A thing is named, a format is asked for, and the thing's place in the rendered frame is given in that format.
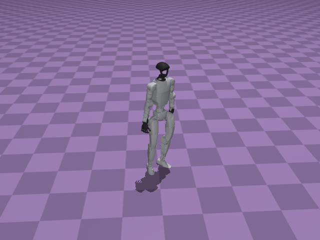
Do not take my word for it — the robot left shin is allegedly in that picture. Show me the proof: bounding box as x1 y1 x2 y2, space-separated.
160 140 171 162

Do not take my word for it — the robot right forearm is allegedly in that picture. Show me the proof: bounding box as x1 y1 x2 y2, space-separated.
143 101 151 123

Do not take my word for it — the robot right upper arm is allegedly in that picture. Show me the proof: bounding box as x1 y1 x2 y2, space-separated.
145 82 157 108

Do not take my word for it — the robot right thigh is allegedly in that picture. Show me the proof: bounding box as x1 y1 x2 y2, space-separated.
148 115 159 150

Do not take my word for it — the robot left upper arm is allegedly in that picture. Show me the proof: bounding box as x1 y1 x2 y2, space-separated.
168 77 176 100

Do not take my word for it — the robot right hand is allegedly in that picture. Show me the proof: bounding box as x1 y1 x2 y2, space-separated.
141 119 151 133

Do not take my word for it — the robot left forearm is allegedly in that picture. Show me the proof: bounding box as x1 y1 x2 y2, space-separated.
168 98 175 111

